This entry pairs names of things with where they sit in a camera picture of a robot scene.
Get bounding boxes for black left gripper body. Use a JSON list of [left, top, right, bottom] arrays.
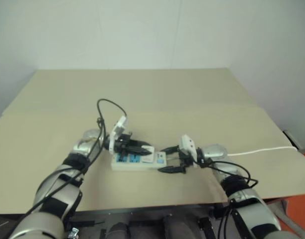
[[114, 133, 133, 158]]

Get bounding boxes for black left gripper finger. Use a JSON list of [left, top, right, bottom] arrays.
[[127, 146, 150, 156], [129, 139, 152, 147]]

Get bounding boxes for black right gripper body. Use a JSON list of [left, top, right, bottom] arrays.
[[177, 150, 194, 174]]

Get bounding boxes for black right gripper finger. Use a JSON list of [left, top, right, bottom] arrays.
[[157, 165, 187, 174], [160, 145, 180, 155]]

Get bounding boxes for white charger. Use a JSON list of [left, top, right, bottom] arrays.
[[142, 145, 156, 162]]

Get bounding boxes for white power strip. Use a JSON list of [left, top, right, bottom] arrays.
[[110, 148, 168, 172]]

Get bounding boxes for dark grey rounded shape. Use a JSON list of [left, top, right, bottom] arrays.
[[108, 221, 131, 239]]

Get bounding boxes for silver metal clip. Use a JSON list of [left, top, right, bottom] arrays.
[[67, 227, 80, 239]]

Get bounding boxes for orange box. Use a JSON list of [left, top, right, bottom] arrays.
[[284, 151, 305, 239]]

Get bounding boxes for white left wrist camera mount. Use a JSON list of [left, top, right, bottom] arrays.
[[109, 116, 130, 155]]

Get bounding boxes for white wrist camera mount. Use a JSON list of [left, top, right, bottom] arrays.
[[180, 134, 197, 168], [109, 116, 130, 155]]

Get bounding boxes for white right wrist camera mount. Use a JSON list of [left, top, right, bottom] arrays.
[[180, 134, 197, 168]]

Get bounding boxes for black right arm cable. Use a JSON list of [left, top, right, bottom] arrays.
[[202, 160, 259, 239]]

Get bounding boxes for white power strip cord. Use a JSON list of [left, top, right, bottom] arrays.
[[226, 146, 298, 157]]

